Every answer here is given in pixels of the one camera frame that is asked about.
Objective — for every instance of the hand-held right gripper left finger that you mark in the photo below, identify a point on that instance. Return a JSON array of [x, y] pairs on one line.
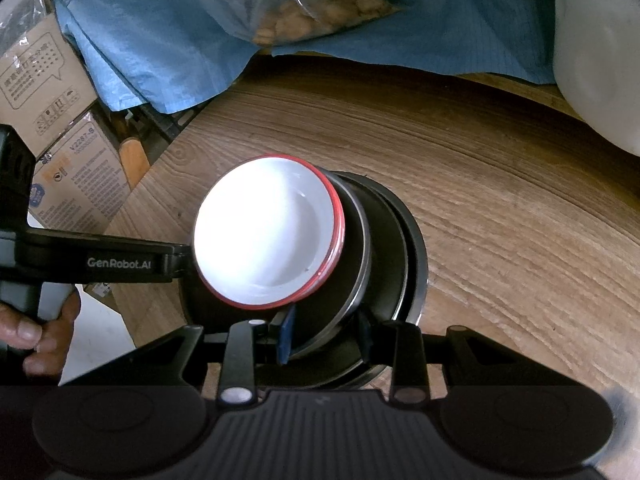
[[287, 335]]

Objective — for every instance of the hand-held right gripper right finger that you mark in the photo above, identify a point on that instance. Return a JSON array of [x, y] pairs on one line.
[[365, 337]]

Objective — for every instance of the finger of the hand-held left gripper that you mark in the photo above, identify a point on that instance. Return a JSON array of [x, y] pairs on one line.
[[181, 260]]

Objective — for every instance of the large steel bowl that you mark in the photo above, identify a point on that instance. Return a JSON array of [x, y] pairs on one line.
[[423, 260]]

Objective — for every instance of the person's left hand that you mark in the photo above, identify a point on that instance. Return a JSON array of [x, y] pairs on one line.
[[55, 345]]

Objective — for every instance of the cardboard box white label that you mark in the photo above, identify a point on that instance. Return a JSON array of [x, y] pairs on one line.
[[100, 290]]

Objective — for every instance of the cardboard box blue logo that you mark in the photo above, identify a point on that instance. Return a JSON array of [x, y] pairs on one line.
[[80, 180]]

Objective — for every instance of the orange oblong object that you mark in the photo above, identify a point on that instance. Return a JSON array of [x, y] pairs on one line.
[[133, 165]]

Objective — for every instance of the open brown cardboard box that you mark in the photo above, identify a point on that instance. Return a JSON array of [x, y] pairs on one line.
[[35, 90]]

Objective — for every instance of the blue cloth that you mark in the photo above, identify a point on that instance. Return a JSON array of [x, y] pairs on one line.
[[150, 35]]

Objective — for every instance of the clear empty plastic bag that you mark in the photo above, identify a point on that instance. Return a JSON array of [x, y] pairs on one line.
[[25, 5]]

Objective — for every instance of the clear bag of snacks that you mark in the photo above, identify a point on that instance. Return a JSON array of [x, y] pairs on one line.
[[310, 5]]

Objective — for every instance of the wooden desk shelf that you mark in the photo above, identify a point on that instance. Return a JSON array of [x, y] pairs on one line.
[[550, 100]]

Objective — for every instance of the white jug blue lid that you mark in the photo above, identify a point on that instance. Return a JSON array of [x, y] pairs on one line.
[[605, 60]]

